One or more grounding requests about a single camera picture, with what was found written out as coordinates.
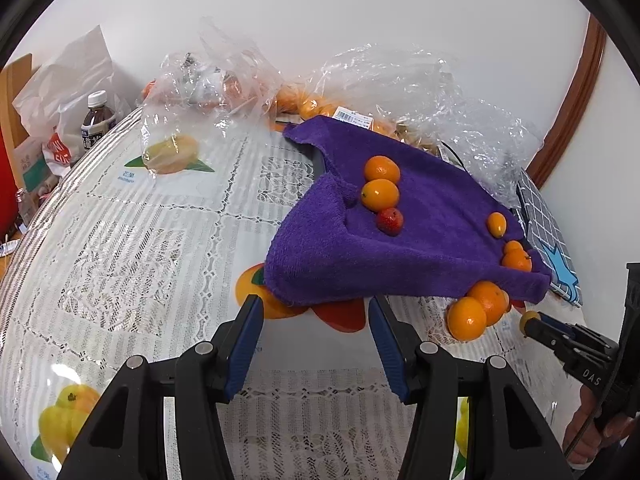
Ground small red fruit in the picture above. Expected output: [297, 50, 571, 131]
[376, 207, 404, 236]

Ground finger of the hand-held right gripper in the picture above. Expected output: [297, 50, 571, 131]
[540, 314, 618, 350]
[520, 312, 621, 391]

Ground wooden board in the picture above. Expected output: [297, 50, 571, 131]
[0, 54, 41, 151]

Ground purple towel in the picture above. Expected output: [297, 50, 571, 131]
[264, 115, 553, 308]

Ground person's right hand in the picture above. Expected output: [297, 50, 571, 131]
[562, 385, 638, 468]

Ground dark drink bottle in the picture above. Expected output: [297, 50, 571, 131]
[80, 91, 118, 156]

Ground grey checked cloth blue star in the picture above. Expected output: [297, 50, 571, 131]
[515, 167, 583, 306]

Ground brown wooden door frame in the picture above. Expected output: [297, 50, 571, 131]
[527, 12, 608, 188]

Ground black cable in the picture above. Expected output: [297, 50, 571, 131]
[562, 407, 603, 456]

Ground white plastic bag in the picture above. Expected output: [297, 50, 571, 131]
[12, 25, 133, 176]

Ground red box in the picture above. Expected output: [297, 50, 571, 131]
[0, 130, 21, 241]

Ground green white carton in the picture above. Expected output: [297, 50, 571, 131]
[12, 135, 56, 191]

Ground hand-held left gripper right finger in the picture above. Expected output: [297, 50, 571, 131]
[367, 295, 576, 480]

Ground clear bag of oranges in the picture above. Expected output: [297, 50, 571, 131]
[272, 45, 451, 136]

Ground clear bag of persimmons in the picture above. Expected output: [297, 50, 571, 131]
[140, 17, 283, 176]

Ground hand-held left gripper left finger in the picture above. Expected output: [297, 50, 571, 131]
[56, 294, 265, 480]

